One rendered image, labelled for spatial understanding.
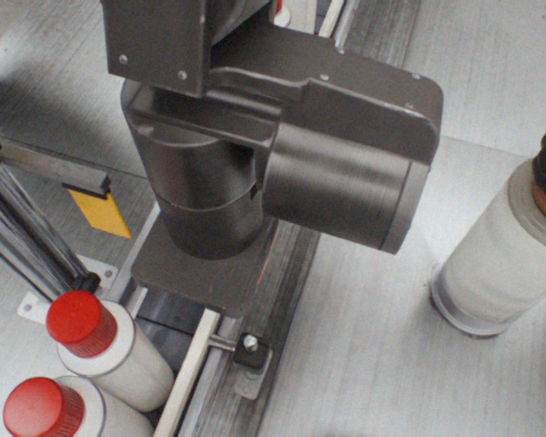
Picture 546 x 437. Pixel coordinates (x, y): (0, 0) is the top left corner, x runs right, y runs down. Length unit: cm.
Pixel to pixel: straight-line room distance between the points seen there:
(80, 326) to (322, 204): 17
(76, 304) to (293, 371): 25
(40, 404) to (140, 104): 17
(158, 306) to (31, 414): 24
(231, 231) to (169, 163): 7
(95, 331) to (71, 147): 45
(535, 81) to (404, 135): 68
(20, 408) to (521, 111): 70
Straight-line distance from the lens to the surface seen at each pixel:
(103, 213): 32
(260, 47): 19
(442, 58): 83
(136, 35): 17
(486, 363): 53
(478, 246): 44
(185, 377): 46
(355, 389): 49
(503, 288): 44
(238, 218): 24
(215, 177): 21
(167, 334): 51
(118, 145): 70
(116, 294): 44
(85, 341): 31
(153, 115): 20
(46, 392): 30
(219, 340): 47
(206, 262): 28
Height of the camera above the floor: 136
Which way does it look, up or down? 61 degrees down
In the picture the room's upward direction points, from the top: straight up
